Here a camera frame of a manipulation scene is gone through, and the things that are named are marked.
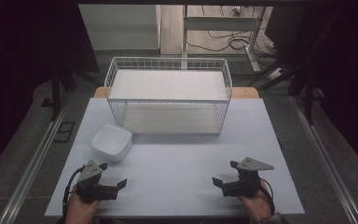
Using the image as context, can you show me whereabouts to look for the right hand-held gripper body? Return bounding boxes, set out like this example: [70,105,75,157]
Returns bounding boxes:
[221,156,275,199]

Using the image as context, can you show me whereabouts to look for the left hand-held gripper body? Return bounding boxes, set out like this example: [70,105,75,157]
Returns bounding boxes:
[75,160,119,204]

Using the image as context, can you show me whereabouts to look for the white square bowl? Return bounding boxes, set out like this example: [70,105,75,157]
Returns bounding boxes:
[89,123,134,163]

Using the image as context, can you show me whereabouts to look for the white wire basket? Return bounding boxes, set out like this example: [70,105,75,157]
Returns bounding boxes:
[103,56,233,136]

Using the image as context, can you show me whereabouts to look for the person's left hand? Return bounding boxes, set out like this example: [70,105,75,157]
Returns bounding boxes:
[64,184,103,224]

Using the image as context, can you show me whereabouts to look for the person's right hand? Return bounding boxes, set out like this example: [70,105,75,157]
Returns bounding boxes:
[236,180,274,222]

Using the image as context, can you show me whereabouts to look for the black metal stand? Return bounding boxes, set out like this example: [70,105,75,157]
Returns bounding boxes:
[287,55,325,126]
[49,59,77,123]

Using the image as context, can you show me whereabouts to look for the white power strip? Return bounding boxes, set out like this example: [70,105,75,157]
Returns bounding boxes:
[266,67,284,81]

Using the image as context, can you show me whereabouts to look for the white cabinet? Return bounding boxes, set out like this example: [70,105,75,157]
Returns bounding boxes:
[78,4,162,51]

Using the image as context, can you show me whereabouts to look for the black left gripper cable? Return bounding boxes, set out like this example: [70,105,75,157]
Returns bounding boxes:
[62,165,86,218]

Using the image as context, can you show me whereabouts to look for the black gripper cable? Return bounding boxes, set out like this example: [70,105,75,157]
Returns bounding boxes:
[62,165,86,218]
[259,177,276,217]

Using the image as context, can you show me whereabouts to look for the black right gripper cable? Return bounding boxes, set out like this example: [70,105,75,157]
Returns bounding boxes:
[259,177,276,217]

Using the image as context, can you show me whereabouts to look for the aluminium floor rail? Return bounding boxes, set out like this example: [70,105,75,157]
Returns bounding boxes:
[289,95,358,224]
[0,91,73,224]

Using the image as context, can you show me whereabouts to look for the black floor cables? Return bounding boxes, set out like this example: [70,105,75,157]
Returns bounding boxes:
[186,5,282,54]

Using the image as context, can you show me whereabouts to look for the white desk frame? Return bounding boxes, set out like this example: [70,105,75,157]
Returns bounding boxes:
[181,4,268,75]

